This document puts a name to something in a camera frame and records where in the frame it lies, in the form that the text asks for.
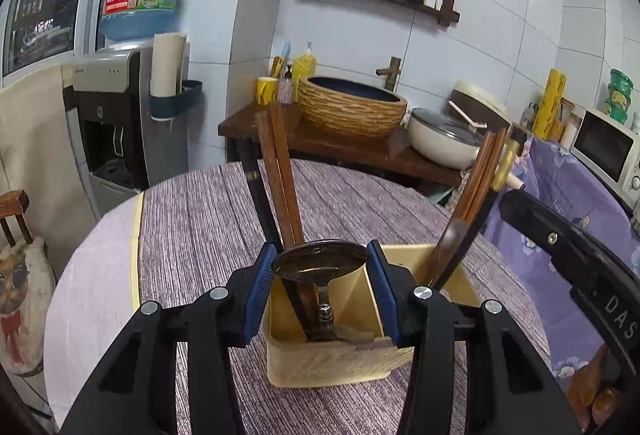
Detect white microwave oven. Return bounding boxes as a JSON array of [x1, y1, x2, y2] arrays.
[[570, 108, 640, 211]]

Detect dark wooden counter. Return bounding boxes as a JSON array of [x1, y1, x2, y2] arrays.
[[218, 102, 463, 188]]

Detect person's right hand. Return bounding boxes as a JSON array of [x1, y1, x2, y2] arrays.
[[567, 347, 628, 423]]

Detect yellow wrap roll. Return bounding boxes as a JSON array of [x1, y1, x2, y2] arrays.
[[532, 69, 568, 141]]

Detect metal spoon with wooden handle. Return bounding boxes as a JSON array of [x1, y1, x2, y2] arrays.
[[431, 217, 471, 291]]

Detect steel spoon with ornate handle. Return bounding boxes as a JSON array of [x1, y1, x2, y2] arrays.
[[271, 240, 370, 343]]

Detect bronze faucet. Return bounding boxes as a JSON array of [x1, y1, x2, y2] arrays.
[[376, 56, 402, 91]]

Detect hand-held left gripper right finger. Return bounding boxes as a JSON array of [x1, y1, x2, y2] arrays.
[[366, 239, 583, 435]]

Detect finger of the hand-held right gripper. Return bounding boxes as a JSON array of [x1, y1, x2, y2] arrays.
[[499, 189, 617, 287]]

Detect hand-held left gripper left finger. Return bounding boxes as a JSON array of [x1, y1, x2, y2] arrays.
[[59, 242, 278, 435]]

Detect purple striped tablecloth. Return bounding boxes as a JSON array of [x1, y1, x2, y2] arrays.
[[132, 158, 551, 435]]

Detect white rice paddle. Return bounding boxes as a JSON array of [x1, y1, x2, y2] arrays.
[[448, 101, 488, 128]]

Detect blue roll holder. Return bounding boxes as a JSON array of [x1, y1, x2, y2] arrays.
[[150, 80, 203, 121]]

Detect cat print cushion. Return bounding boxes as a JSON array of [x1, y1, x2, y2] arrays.
[[0, 237, 57, 378]]

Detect cream frying pan with lid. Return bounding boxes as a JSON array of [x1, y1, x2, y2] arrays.
[[407, 108, 526, 191]]

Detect grey water dispenser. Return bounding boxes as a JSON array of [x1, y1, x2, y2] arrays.
[[72, 46, 188, 221]]

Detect small patterned pump bottle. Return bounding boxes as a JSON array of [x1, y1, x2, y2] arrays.
[[280, 68, 296, 105]]

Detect white paper roll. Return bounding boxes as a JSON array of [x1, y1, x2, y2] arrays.
[[150, 32, 188, 98]]

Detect yellow cup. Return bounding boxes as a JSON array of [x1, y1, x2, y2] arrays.
[[256, 76, 279, 106]]

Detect woven pattern wash basin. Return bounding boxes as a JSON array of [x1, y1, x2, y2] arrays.
[[298, 76, 408, 138]]

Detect yellow soap bottle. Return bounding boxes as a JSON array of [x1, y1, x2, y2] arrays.
[[292, 42, 317, 81]]

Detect toothbrushes in cup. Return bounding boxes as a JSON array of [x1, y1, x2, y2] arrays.
[[272, 40, 291, 78]]

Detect cream and brown rice cooker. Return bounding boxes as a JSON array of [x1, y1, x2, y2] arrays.
[[450, 80, 508, 126]]

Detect white tablecloth with yellow edge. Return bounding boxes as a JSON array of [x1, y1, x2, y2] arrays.
[[44, 192, 146, 421]]

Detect purple floral cloth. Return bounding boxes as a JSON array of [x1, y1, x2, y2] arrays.
[[482, 135, 640, 391]]

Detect cream plastic utensil holder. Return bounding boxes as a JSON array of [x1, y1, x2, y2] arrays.
[[264, 242, 481, 388]]

